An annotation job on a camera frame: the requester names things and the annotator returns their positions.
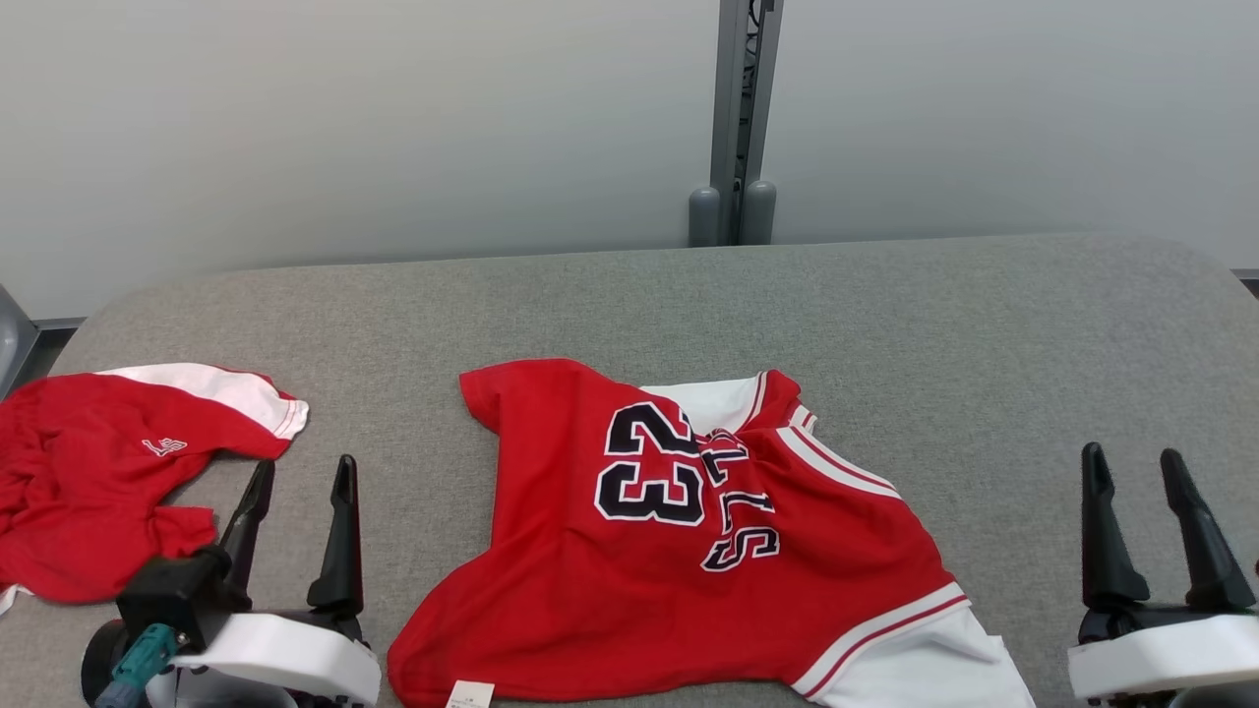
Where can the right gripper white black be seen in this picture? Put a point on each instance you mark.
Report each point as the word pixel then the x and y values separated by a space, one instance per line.
pixel 1170 659

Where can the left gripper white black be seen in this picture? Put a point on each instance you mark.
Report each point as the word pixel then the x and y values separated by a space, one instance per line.
pixel 285 654

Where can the red shorts with white band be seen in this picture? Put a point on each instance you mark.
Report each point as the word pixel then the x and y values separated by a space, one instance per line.
pixel 79 492

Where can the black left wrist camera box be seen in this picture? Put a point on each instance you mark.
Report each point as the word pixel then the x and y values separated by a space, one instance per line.
pixel 172 595

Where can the grey partition end post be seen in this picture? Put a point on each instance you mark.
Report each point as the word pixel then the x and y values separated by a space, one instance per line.
pixel 12 339

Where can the grey partition post with slot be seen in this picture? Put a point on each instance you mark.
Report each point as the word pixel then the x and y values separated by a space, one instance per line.
pixel 743 98

